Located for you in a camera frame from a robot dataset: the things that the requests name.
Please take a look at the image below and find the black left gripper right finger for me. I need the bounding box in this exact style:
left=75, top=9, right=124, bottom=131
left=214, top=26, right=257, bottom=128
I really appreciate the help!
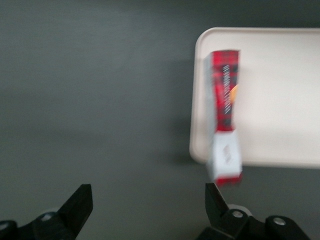
left=196, top=182, right=311, bottom=240

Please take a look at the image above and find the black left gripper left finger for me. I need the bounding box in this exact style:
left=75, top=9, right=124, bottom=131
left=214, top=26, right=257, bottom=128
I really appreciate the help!
left=0, top=183, right=94, bottom=240

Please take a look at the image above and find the red tartan cookie box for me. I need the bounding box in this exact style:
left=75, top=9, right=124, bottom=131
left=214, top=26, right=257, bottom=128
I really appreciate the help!
left=203, top=49, right=243, bottom=186

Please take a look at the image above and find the cream plastic tray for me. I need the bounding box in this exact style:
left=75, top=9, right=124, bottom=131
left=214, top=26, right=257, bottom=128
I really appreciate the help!
left=189, top=26, right=320, bottom=170

